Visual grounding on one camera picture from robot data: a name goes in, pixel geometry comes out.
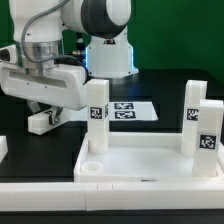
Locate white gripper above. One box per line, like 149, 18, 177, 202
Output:
0, 63, 87, 125

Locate white desk top tray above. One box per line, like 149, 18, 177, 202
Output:
73, 132, 224, 183

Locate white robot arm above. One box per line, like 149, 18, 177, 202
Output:
0, 0, 131, 126

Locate white left obstacle bar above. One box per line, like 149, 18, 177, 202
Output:
0, 136, 8, 163

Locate white obstacle bar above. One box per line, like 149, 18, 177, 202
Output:
0, 181, 224, 211
0, 136, 8, 163

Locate white sheet with tags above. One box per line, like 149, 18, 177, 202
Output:
66, 101, 159, 122

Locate white front obstacle bar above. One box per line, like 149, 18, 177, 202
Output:
0, 181, 224, 211

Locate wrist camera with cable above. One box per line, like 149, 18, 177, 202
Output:
0, 0, 90, 84

